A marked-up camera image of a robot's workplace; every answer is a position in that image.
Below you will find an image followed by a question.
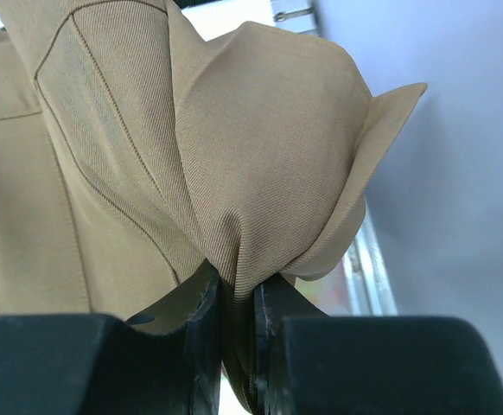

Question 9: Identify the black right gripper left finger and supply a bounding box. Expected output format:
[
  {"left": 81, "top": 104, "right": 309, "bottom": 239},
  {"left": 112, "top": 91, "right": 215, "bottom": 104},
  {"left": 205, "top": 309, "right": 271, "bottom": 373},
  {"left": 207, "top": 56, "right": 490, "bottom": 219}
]
[{"left": 126, "top": 261, "right": 221, "bottom": 414}]

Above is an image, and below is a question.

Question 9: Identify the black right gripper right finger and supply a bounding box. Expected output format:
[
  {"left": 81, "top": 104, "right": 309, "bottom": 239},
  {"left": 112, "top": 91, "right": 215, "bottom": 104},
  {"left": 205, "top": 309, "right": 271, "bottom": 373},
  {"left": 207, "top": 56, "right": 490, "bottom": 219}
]
[{"left": 254, "top": 274, "right": 327, "bottom": 414}]

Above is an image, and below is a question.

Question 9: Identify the floral pastel skirt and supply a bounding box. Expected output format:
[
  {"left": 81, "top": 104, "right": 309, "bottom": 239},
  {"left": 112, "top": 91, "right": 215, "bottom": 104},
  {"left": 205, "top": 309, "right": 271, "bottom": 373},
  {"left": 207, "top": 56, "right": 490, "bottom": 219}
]
[{"left": 302, "top": 260, "right": 352, "bottom": 316}]

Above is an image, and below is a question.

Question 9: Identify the brown skirt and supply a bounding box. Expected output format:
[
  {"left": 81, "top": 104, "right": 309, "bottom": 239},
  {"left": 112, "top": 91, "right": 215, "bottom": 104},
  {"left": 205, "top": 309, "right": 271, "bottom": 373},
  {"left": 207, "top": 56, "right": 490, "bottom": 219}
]
[{"left": 0, "top": 1, "right": 426, "bottom": 413}]

